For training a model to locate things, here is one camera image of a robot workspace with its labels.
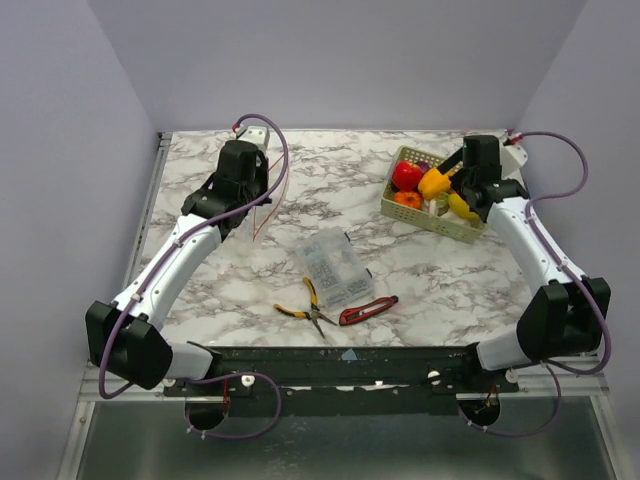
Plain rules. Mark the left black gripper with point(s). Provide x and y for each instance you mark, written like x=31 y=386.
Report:
x=262 y=171

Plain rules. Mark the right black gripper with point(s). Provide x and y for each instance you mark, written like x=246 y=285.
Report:
x=461 y=173

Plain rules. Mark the yellow toy mango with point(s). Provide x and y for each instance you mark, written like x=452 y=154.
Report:
x=460 y=208

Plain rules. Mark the clear zip top bag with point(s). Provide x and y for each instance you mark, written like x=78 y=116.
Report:
x=262 y=217

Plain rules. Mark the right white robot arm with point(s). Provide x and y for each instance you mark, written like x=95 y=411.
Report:
x=567 y=312

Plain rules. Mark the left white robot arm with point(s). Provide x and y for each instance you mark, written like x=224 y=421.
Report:
x=124 y=336

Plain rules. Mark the yellow toy bell pepper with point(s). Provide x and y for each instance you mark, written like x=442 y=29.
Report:
x=433 y=183

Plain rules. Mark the purple toy onion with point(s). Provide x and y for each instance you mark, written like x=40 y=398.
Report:
x=424 y=166

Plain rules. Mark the red toy apple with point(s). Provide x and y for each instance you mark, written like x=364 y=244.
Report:
x=406 y=176

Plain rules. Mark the orange toy pumpkin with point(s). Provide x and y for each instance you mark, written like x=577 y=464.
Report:
x=410 y=199

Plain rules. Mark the beige perforated plastic basket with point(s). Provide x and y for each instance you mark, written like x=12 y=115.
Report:
x=448 y=224

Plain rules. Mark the clear plastic parts box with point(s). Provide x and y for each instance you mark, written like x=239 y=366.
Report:
x=332 y=264

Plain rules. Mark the red black utility knife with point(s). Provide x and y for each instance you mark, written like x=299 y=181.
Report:
x=354 y=315

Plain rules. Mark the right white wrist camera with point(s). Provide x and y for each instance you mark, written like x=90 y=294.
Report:
x=512 y=159

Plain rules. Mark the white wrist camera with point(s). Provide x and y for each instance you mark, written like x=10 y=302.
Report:
x=258 y=135
x=512 y=159

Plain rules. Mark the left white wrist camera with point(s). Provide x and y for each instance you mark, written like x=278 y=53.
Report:
x=258 y=135

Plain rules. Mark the yellow handled pliers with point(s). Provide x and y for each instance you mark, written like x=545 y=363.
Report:
x=313 y=313

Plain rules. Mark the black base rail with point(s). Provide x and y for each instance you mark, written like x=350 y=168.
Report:
x=343 y=381

